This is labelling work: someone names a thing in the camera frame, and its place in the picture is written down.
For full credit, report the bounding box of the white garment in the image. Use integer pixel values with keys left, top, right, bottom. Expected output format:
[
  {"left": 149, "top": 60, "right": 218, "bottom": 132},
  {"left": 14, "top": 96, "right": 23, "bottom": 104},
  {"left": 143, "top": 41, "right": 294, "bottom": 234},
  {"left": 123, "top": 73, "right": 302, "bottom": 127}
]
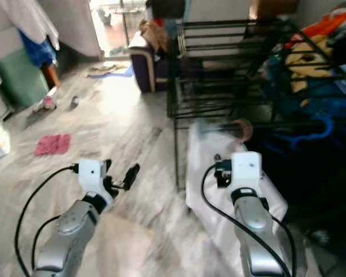
[{"left": 186, "top": 120, "right": 289, "bottom": 277}]

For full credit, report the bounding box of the pink plastic hanger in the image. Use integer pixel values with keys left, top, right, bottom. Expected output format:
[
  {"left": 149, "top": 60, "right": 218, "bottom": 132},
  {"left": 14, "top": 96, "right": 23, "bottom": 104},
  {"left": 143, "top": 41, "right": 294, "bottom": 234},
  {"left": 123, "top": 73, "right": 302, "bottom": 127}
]
[{"left": 225, "top": 118, "right": 254, "bottom": 152}]

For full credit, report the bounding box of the blue plastic hanger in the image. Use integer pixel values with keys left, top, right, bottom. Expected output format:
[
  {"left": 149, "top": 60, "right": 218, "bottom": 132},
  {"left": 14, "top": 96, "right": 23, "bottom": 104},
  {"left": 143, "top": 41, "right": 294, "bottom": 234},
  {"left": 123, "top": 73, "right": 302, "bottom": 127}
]
[{"left": 271, "top": 113, "right": 335, "bottom": 149}]

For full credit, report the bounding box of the pink floor cloth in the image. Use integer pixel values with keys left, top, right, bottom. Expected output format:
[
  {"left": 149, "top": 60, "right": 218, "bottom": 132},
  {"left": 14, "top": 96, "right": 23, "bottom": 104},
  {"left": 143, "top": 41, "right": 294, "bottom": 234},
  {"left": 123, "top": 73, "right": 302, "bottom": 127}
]
[{"left": 35, "top": 134, "right": 73, "bottom": 156}]

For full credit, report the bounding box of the black metal drying rack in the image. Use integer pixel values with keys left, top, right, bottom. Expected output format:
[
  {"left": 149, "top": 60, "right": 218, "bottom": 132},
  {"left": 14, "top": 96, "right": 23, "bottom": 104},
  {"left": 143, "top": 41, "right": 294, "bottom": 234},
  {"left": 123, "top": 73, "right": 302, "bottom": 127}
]
[{"left": 166, "top": 17, "right": 346, "bottom": 191}]

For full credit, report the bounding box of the pink white toy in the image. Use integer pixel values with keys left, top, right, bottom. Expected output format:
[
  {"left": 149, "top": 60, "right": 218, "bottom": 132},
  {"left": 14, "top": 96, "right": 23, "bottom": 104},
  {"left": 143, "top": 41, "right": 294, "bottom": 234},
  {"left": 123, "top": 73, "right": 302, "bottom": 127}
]
[{"left": 42, "top": 87, "right": 59, "bottom": 111}]

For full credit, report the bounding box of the blue door mat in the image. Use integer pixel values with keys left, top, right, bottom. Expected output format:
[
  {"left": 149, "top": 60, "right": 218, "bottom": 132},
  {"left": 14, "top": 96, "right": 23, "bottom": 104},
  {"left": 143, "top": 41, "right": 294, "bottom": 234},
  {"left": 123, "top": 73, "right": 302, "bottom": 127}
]
[{"left": 88, "top": 63, "right": 134, "bottom": 78}]

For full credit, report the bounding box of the black hanging garment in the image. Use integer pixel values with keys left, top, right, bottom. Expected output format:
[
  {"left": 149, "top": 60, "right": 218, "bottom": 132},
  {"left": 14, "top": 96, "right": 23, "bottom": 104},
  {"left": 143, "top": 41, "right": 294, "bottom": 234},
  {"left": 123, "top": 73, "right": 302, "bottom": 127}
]
[{"left": 245, "top": 130, "right": 346, "bottom": 254}]

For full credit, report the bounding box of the beige rag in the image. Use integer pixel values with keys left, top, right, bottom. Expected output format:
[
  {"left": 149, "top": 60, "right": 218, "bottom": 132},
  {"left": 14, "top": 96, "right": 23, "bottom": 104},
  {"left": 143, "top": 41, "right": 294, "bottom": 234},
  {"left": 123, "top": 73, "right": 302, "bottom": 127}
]
[{"left": 91, "top": 63, "right": 127, "bottom": 73}]

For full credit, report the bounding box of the purple sofa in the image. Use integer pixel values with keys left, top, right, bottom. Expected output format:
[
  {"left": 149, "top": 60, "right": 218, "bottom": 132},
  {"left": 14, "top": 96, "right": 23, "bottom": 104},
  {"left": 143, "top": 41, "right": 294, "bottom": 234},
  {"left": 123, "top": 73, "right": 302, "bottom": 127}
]
[{"left": 129, "top": 32, "right": 176, "bottom": 93}]

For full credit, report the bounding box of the brown wooden board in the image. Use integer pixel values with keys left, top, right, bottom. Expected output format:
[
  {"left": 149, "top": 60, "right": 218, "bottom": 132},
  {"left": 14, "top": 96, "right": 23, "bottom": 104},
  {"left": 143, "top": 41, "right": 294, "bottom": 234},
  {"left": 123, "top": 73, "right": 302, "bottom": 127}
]
[{"left": 42, "top": 62, "right": 61, "bottom": 88}]

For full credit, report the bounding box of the yellow garment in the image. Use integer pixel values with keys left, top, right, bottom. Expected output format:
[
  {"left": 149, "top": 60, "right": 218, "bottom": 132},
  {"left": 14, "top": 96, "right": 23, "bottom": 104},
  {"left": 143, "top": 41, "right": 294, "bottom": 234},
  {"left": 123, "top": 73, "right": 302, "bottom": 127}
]
[{"left": 285, "top": 35, "right": 335, "bottom": 93}]

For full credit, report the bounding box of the blue laundry basket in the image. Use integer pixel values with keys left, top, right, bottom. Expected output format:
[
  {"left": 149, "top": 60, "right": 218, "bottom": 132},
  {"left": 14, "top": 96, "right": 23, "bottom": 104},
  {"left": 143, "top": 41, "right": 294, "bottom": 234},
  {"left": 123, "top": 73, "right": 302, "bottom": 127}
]
[{"left": 265, "top": 55, "right": 346, "bottom": 111}]

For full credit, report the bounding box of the blue hanging cloth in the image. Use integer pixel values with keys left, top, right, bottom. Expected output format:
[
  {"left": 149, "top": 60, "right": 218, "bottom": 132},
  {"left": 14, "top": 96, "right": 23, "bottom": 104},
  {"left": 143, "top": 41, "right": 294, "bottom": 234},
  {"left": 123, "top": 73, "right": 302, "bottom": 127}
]
[{"left": 18, "top": 30, "right": 57, "bottom": 67}]

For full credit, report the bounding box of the brown garment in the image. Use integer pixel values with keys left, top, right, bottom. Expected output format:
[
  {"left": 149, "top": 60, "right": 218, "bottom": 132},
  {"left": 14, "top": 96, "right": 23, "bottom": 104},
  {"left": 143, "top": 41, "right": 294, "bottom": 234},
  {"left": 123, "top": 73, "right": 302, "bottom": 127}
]
[{"left": 138, "top": 19, "right": 169, "bottom": 54}]

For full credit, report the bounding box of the glass sliding door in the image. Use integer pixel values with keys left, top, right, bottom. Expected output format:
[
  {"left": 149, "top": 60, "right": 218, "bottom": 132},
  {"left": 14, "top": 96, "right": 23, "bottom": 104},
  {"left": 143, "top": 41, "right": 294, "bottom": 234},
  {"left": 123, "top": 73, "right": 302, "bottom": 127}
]
[{"left": 89, "top": 0, "right": 148, "bottom": 57}]

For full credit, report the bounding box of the white storage box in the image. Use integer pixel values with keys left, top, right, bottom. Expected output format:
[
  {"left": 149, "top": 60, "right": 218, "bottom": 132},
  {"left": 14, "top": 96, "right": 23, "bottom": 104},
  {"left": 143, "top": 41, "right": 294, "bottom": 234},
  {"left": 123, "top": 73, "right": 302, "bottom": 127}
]
[{"left": 0, "top": 26, "right": 24, "bottom": 63}]

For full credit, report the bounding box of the white hanging cloth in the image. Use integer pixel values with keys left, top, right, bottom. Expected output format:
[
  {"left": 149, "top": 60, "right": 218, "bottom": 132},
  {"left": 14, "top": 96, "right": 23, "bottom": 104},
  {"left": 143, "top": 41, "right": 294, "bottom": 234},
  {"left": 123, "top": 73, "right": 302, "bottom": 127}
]
[{"left": 0, "top": 0, "right": 61, "bottom": 51}]

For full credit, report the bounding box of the plain orange cloth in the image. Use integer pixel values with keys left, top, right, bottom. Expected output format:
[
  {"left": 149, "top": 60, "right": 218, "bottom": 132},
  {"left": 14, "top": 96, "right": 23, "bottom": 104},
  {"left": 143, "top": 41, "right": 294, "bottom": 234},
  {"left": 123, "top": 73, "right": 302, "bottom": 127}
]
[{"left": 288, "top": 6, "right": 346, "bottom": 41}]

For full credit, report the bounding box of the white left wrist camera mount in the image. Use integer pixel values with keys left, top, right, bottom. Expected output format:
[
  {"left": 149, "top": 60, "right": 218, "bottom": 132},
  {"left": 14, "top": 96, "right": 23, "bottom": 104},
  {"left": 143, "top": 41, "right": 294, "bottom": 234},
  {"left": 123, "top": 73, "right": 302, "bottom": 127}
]
[{"left": 78, "top": 159, "right": 110, "bottom": 200}]

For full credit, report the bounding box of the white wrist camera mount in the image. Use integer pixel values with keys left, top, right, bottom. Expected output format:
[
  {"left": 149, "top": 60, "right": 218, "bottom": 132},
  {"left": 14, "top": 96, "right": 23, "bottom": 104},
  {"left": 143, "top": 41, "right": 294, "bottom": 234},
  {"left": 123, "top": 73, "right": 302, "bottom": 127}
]
[
  {"left": 78, "top": 159, "right": 110, "bottom": 200},
  {"left": 231, "top": 151, "right": 263, "bottom": 194}
]

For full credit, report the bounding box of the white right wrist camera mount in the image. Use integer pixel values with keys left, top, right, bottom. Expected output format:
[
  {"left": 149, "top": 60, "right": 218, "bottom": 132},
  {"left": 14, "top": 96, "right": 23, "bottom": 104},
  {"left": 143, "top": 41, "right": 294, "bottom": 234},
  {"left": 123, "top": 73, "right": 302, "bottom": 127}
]
[{"left": 231, "top": 151, "right": 263, "bottom": 194}]

